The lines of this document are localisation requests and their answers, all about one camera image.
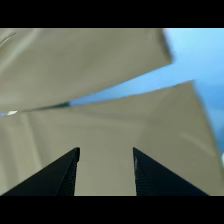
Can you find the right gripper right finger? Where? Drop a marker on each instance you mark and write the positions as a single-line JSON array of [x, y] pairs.
[[156, 178]]

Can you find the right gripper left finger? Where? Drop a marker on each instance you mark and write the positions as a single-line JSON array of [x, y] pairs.
[[56, 176]]

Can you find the brown trousers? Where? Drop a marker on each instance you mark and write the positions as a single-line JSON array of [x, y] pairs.
[[110, 126]]

